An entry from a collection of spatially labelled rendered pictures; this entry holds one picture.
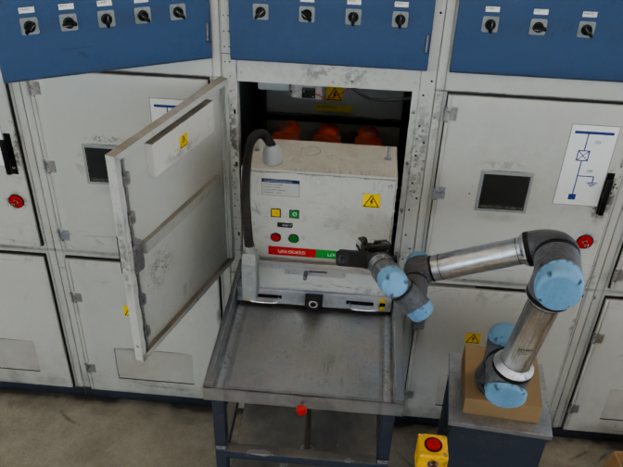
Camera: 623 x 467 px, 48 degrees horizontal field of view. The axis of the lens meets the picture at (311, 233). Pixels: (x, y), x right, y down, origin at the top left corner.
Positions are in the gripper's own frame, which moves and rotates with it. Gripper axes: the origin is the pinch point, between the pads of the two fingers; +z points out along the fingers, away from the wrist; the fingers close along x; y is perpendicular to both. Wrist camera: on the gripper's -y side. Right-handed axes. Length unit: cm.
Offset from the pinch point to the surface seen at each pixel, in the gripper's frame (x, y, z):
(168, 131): 37, -54, 9
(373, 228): 1.1, 7.8, 9.8
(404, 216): -3.7, 26.0, 34.7
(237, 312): -30, -37, 25
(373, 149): 24.3, 11.3, 22.7
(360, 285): -21.7, 4.8, 17.1
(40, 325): -55, -119, 87
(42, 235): -11, -109, 74
